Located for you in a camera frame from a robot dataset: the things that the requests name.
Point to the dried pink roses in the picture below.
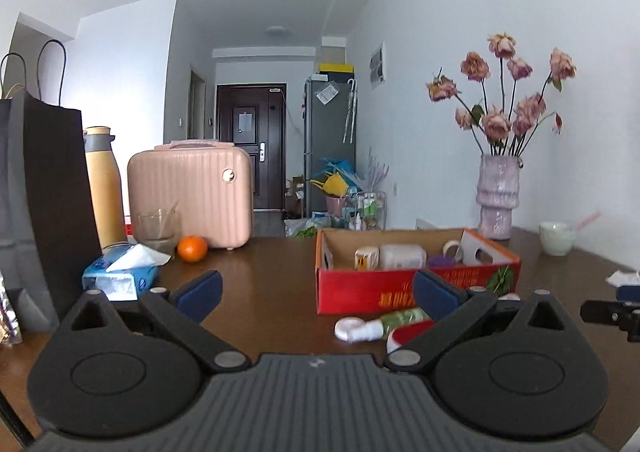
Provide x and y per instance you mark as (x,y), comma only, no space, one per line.
(495,124)

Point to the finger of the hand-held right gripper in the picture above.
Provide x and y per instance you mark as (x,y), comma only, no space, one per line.
(629,294)
(600,311)

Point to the dark brown door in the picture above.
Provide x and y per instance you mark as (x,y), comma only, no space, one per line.
(250,151)

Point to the small yellow white box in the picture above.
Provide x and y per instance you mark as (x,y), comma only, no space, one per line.
(366,259)

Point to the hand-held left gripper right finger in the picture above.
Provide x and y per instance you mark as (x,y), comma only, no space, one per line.
(435,294)

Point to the blue yellow plastic pile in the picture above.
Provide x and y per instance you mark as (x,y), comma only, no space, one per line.
(334,179)

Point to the clear drinking glass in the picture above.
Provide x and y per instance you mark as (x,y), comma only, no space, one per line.
(157,232)

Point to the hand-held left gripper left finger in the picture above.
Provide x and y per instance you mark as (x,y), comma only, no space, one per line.
(200,292)

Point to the black paper bag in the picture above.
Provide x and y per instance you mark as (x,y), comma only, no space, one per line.
(45,182)

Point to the purple dried grasses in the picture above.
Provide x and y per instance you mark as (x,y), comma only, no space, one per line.
(375,169)

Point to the crumpled white tissue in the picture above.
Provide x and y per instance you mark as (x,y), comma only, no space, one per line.
(622,278)

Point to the yellow thermos bottle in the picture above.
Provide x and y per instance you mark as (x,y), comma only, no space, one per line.
(105,192)

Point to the silver foil packet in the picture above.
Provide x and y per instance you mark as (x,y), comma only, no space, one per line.
(7,317)

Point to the grey refrigerator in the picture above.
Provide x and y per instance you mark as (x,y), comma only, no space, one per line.
(327,131)

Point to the cardboard boxes by door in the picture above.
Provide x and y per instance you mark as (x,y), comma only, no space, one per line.
(295,192)

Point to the red cardboard box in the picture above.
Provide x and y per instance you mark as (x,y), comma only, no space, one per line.
(360,289)

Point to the plastic bag with greens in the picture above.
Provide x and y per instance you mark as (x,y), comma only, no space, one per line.
(302,228)

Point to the blue tissue pack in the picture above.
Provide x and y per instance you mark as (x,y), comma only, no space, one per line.
(120,277)

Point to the white folded umbrella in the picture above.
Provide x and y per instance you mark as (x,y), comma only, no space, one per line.
(351,109)

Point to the pink flower pot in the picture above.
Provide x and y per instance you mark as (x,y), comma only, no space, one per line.
(335,206)

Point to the green white tube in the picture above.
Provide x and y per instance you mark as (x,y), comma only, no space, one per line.
(405,318)

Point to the translucent plastic bottle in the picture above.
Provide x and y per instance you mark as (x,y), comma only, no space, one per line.
(402,257)

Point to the purple jar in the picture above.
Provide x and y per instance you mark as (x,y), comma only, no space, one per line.
(442,262)

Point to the pink hard suitcase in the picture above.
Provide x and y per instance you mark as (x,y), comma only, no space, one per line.
(190,197)

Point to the round ceiling lamp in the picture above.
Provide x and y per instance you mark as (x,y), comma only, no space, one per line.
(277,31)

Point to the pink spoon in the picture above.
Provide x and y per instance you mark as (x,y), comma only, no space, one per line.
(587,221)

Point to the white wall panel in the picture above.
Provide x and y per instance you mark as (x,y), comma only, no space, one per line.
(377,65)

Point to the orange fruit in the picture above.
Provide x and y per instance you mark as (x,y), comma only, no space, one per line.
(192,249)

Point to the purple ceramic vase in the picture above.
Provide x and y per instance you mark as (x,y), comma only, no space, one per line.
(497,197)

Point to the paper sheet on refrigerator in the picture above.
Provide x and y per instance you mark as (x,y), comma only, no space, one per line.
(327,94)

